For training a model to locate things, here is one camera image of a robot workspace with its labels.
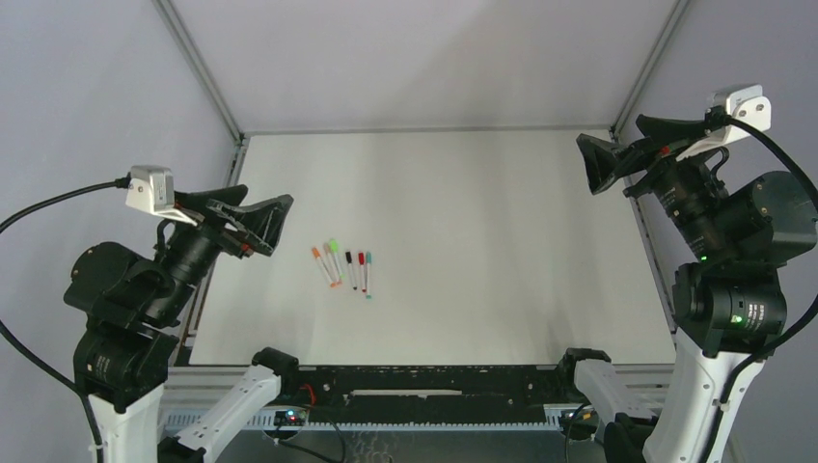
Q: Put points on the white pen teal tip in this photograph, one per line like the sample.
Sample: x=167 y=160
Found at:
x=368 y=283

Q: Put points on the white pen peach end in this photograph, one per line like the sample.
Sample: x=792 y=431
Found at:
x=332 y=282

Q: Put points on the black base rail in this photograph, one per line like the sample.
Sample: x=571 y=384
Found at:
x=430 y=395

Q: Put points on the aluminium frame profile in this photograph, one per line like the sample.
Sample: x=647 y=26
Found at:
x=205 y=247

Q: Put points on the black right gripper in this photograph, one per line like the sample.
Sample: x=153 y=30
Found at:
x=643 y=164

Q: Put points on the small circuit board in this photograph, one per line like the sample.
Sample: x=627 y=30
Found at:
x=290 y=418

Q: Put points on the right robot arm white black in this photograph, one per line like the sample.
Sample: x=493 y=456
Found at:
x=744 y=208

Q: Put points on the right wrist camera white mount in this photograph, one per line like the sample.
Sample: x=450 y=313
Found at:
x=745 y=103

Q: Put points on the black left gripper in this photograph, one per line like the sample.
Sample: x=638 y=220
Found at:
x=228 y=229

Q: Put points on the white pen green end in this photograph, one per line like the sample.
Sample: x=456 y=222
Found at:
x=338 y=263

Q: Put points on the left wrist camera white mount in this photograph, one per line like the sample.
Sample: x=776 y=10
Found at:
x=151 y=190

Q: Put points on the white pen orange tip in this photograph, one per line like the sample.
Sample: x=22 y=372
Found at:
x=330 y=257

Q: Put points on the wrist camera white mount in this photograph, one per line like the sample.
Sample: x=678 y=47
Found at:
x=151 y=190
x=745 y=103

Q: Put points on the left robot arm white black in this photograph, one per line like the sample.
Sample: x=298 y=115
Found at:
x=122 y=361

